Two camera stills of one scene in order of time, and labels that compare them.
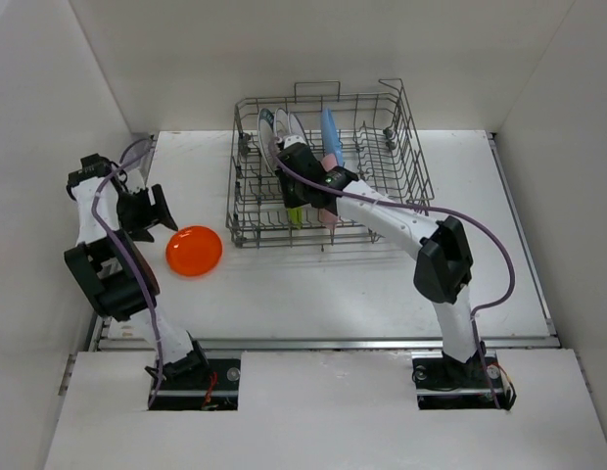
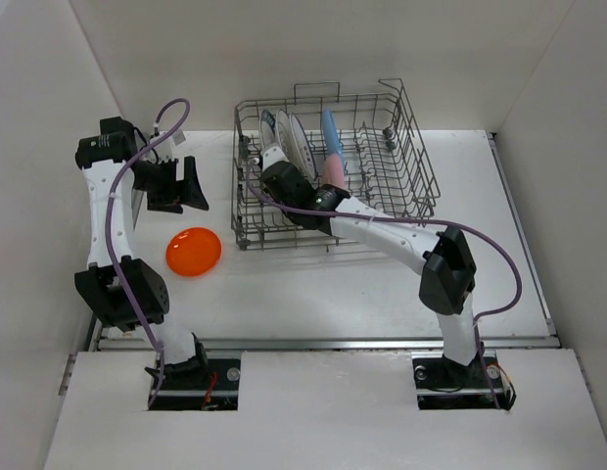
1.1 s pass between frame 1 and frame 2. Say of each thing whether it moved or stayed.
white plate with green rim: stayed
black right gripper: moved
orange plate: stayed
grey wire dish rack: stayed
